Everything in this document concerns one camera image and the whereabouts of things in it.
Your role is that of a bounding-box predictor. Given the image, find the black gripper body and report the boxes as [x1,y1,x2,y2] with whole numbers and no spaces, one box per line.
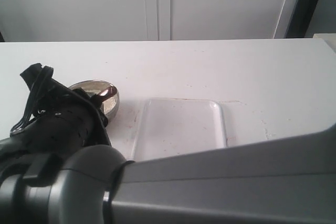
[1,63,111,161]

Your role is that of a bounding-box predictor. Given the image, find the brown wooden spoon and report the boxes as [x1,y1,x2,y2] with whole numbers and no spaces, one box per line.
[90,86,117,106]

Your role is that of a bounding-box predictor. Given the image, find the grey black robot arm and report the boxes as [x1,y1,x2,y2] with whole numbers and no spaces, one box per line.
[1,63,335,223]

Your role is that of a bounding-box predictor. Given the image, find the steel bowl of rice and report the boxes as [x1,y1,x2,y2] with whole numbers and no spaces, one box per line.
[69,80,120,122]

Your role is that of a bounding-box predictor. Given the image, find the white plastic tray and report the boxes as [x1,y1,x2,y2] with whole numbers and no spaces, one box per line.
[132,98,227,161]

